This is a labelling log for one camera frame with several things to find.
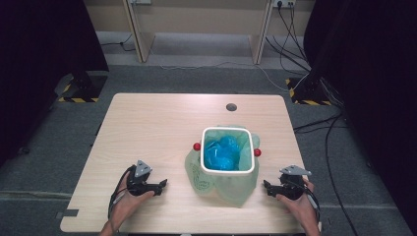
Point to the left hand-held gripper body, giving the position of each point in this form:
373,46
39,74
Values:
137,183

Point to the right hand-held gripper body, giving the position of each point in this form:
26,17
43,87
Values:
291,187

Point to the pale green plastic bag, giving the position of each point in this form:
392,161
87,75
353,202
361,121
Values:
229,190

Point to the white trash bin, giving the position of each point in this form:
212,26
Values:
226,171

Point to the person's right hand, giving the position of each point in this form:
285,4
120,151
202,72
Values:
303,208

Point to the person's left hand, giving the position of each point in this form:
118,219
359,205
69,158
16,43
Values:
126,206

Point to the red bin knob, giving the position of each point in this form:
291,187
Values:
257,152
196,146

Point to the blue plastic bag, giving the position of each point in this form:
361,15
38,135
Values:
223,154

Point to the dark tape strip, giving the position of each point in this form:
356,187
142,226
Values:
70,213

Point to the black stand base striped tape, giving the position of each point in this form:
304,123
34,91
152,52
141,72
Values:
308,93
82,90

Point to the black curtain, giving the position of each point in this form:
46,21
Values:
377,82
39,59

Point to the white wall socket with plugs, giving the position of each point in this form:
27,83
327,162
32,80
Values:
283,2

